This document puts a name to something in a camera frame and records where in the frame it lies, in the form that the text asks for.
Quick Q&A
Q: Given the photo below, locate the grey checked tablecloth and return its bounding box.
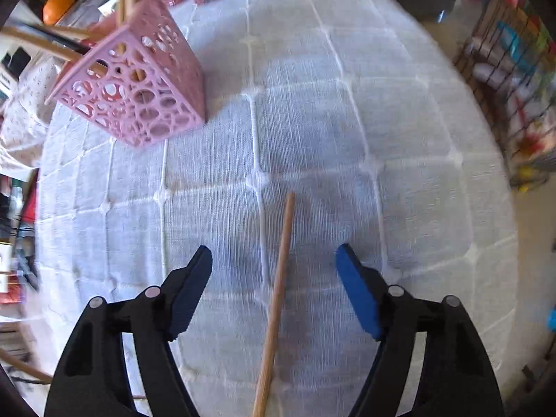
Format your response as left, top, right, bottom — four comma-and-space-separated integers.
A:
37, 0, 520, 417

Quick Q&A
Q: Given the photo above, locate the large orange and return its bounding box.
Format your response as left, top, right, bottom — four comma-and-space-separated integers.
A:
42, 0, 78, 26

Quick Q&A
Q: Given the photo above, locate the pink perforated plastic basket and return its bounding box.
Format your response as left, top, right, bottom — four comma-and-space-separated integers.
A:
44, 0, 207, 150

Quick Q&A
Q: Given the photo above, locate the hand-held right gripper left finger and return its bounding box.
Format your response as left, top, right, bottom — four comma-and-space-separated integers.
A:
43, 245, 213, 417

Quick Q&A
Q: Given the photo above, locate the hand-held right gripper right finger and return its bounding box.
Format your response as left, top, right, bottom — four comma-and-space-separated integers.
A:
335, 243, 507, 417

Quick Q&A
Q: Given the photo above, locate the black wire rack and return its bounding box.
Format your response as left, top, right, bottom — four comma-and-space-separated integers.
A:
454, 0, 556, 188

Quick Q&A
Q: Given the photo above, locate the floral cloth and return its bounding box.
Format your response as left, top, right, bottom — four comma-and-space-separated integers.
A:
0, 52, 62, 168

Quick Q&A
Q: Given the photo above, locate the black chopstick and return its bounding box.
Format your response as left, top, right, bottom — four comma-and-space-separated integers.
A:
26, 24, 90, 51

